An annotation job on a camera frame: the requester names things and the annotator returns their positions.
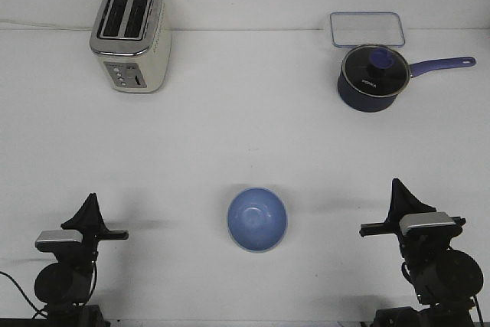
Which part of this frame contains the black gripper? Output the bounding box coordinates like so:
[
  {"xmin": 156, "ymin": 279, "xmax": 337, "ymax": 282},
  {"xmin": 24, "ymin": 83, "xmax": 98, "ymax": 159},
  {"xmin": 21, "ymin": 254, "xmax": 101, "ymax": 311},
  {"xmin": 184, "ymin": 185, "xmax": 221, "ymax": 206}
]
[
  {"xmin": 359, "ymin": 178, "xmax": 466, "ymax": 262},
  {"xmin": 53, "ymin": 193, "xmax": 129, "ymax": 257}
]

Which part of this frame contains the blue bowl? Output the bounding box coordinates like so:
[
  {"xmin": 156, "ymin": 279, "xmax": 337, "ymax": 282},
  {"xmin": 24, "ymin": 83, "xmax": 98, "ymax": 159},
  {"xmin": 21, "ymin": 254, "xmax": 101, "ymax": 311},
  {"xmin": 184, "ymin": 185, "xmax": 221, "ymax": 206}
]
[{"xmin": 227, "ymin": 188, "xmax": 288, "ymax": 253}]

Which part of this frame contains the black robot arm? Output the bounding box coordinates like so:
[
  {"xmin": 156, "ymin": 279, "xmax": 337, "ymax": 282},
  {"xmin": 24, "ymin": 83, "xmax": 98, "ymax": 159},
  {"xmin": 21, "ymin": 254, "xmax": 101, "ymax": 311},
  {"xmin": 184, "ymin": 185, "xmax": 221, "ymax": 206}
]
[
  {"xmin": 34, "ymin": 193, "xmax": 129, "ymax": 326},
  {"xmin": 359, "ymin": 178, "xmax": 484, "ymax": 326}
]

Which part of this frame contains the dark blue saucepan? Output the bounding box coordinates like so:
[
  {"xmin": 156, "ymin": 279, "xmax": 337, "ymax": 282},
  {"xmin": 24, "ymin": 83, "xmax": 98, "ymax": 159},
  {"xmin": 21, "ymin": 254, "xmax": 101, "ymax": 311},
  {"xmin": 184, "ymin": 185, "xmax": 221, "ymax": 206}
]
[{"xmin": 338, "ymin": 54, "xmax": 476, "ymax": 113}]

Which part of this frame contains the glass pot lid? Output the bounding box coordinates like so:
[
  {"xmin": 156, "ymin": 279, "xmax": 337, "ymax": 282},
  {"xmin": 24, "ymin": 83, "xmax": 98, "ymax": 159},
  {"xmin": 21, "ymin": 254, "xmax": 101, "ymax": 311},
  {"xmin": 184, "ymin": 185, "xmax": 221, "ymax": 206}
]
[{"xmin": 341, "ymin": 44, "xmax": 410, "ymax": 97}]

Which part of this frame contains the clear rectangular container lid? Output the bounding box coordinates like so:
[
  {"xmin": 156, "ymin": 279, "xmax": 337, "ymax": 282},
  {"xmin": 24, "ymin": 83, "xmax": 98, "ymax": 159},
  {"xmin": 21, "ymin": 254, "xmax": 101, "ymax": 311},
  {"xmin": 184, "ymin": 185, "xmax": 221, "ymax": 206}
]
[{"xmin": 329, "ymin": 11, "xmax": 406, "ymax": 48}]

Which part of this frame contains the cream and steel toaster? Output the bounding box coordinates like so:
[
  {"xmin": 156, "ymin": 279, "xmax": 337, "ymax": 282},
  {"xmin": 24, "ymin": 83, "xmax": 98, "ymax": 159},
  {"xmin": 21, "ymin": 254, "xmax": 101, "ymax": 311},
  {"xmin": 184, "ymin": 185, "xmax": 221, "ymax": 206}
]
[{"xmin": 90, "ymin": 0, "xmax": 172, "ymax": 93}]

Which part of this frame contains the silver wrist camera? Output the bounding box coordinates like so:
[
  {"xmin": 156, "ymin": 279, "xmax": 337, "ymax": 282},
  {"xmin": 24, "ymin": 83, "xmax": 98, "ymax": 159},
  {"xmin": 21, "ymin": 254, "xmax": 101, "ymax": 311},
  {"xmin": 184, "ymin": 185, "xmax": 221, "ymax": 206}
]
[
  {"xmin": 399, "ymin": 212, "xmax": 456, "ymax": 235},
  {"xmin": 34, "ymin": 230, "xmax": 83, "ymax": 253}
]

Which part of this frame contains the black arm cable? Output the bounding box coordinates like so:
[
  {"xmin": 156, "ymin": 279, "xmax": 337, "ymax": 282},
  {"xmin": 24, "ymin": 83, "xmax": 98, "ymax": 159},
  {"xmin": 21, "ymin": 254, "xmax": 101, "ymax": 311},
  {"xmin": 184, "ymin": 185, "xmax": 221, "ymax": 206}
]
[{"xmin": 0, "ymin": 271, "xmax": 47, "ymax": 320}]

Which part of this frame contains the white toaster power cord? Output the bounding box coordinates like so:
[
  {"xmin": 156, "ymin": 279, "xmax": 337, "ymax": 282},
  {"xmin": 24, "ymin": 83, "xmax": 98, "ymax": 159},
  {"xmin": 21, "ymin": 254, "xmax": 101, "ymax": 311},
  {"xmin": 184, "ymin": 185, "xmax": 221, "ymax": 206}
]
[{"xmin": 0, "ymin": 17, "xmax": 95, "ymax": 31}]

